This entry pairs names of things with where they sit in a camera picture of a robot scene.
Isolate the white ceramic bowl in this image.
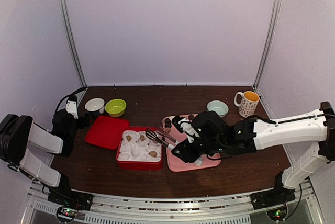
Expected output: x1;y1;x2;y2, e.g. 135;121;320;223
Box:
84;98;105;115

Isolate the green plastic bowl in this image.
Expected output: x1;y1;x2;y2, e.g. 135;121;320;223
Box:
105;99;127;118

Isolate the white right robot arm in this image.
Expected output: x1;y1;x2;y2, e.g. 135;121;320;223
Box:
171;102;334;204

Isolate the dark chocolate tray left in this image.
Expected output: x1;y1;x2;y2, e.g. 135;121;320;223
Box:
164;118;172;128

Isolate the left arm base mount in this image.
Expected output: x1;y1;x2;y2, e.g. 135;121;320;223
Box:
48;191;93;211

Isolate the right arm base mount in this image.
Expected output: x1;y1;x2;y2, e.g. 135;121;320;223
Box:
250;190;296;210

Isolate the aluminium frame post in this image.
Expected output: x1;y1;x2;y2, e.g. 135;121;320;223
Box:
59;0;87;87
253;0;282;90

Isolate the aluminium frame post right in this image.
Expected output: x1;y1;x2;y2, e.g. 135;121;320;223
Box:
253;0;282;90

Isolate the white paper liner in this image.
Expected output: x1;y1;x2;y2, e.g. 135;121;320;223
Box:
117;130;162;163

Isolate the red tin box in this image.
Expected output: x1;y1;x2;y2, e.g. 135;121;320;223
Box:
116;126;163;171

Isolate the red tin lid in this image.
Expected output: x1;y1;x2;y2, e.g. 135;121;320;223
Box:
84;116;130;150

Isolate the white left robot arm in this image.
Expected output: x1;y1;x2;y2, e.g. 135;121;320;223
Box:
1;94;89;205

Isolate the white floral mug yellow inside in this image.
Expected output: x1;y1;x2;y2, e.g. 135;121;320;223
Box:
234;91;260;118

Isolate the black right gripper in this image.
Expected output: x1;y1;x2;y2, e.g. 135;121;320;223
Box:
171;137;226;164

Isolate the aluminium frame post left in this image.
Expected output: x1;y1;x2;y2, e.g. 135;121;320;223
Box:
59;0;87;87

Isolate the aluminium front rail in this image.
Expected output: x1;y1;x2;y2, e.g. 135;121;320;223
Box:
19;179;326;223

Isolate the pink plastic tray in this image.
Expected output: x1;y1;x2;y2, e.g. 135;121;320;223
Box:
166;125;221;172

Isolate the light blue ceramic bowl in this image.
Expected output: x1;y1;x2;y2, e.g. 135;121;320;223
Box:
207;100;229;118

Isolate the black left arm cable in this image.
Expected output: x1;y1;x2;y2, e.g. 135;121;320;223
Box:
54;87;87;115

